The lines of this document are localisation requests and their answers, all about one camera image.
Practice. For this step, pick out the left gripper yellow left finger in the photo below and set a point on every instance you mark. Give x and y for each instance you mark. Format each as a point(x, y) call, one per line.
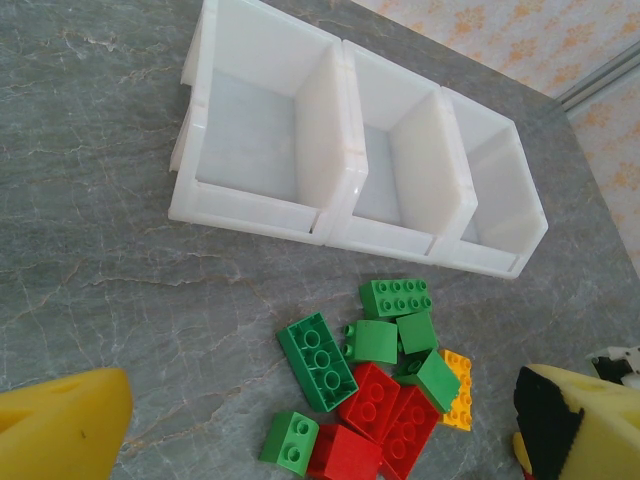
point(60, 430)

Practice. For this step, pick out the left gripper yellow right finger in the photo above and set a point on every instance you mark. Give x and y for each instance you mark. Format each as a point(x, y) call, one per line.
point(610, 430)

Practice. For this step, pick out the yellow lego brick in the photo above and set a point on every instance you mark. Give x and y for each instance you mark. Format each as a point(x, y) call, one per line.
point(462, 395)

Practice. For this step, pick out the green sloped lego brick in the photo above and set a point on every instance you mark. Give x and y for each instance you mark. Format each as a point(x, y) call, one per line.
point(435, 380)

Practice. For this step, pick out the red two-by-four lego brick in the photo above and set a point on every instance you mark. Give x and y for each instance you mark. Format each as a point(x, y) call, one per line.
point(407, 435)

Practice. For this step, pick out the green small lego brick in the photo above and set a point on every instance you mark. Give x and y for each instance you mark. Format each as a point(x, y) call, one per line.
point(417, 332)

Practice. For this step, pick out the green two-by-two lego brick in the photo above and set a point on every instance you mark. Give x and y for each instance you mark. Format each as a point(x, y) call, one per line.
point(287, 442)

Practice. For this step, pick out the red small lego brick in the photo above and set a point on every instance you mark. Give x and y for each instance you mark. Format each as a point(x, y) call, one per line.
point(370, 400)

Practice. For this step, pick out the green two-by-four lego brick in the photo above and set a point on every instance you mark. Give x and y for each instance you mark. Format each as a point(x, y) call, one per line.
point(317, 362)
point(395, 300)

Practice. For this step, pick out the green curved lego brick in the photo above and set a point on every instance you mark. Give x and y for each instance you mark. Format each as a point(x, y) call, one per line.
point(372, 342)

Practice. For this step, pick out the white plastic storage bin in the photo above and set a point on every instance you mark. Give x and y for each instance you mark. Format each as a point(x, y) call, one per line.
point(505, 190)
point(375, 175)
point(250, 125)

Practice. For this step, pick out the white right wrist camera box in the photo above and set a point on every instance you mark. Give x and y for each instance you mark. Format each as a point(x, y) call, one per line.
point(617, 362)

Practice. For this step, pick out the aluminium corner post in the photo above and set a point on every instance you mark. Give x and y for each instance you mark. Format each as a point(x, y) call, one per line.
point(600, 80)

